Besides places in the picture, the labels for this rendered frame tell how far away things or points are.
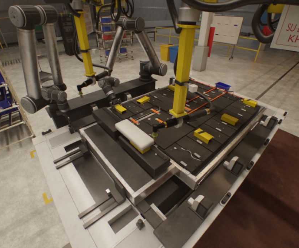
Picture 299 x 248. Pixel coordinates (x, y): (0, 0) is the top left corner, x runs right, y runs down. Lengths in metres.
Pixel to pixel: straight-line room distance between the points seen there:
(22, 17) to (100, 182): 1.39
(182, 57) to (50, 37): 1.32
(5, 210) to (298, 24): 3.06
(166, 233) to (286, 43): 1.12
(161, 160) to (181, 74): 0.56
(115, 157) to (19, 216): 1.65
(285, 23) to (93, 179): 1.53
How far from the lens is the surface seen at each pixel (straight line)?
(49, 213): 2.40
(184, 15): 0.79
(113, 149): 1.32
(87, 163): 1.58
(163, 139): 1.36
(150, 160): 1.07
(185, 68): 0.84
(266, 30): 13.89
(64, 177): 1.48
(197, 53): 6.62
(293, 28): 0.87
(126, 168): 1.18
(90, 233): 1.18
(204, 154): 1.31
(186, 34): 0.80
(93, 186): 1.41
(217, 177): 1.36
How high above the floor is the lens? 1.92
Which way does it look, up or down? 36 degrees down
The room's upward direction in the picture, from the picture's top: straight up
